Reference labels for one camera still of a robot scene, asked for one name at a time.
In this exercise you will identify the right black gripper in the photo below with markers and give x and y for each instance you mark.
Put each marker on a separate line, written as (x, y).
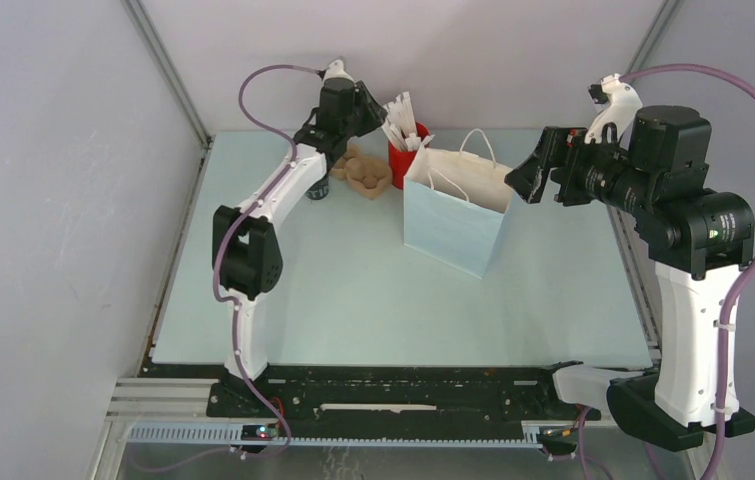
(560, 146)

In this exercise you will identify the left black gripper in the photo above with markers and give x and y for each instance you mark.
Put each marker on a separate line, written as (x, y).
(374, 114)

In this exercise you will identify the black paper coffee cup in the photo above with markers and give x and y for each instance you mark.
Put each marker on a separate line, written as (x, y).
(319, 190)

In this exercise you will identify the light blue paper bag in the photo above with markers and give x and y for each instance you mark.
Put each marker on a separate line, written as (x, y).
(455, 203)

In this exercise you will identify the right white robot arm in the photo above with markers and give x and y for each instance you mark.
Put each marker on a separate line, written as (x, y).
(699, 246)

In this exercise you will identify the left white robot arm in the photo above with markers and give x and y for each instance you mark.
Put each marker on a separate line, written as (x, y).
(247, 259)

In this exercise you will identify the brown cardboard cup carrier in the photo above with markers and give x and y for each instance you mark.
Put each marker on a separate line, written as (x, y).
(367, 175)

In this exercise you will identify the red ribbed cup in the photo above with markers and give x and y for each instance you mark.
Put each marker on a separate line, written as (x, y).
(399, 161)

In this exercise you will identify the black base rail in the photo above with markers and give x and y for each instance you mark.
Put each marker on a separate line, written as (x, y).
(359, 404)

